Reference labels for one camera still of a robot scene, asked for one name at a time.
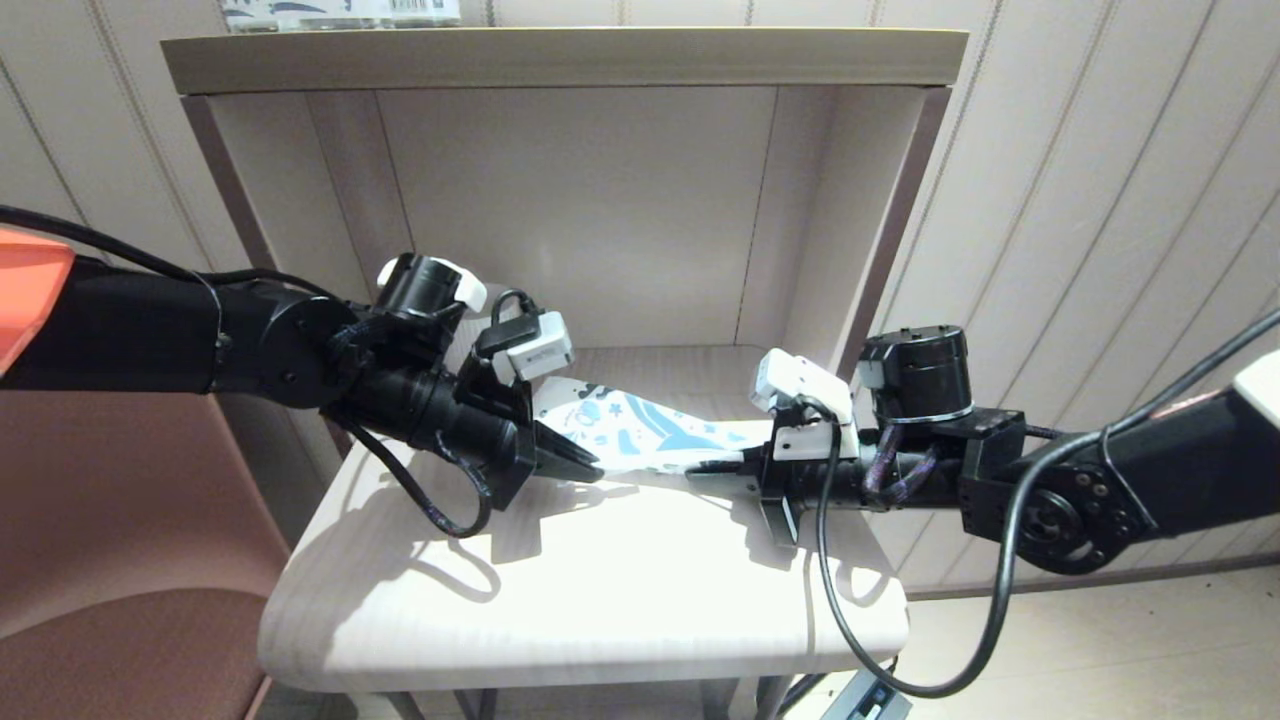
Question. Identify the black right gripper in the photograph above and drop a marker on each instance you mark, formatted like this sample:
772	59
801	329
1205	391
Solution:
780	490

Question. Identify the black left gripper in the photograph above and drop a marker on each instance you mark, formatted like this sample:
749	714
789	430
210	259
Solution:
515	455

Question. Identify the white floral plastic bag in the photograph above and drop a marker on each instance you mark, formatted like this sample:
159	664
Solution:
650	435

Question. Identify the light wooden desk with shelf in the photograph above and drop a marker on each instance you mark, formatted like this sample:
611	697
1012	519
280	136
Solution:
600	200

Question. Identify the reddish brown chair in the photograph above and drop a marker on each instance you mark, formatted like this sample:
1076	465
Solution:
120	560

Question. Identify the patterned package with barcode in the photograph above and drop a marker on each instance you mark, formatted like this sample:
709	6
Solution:
340	12

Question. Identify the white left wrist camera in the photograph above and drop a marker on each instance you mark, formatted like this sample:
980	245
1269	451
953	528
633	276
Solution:
535	350

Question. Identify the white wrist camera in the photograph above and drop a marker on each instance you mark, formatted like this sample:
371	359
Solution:
535	350
800	390

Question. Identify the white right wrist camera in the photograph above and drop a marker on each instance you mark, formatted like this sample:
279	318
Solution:
800	390

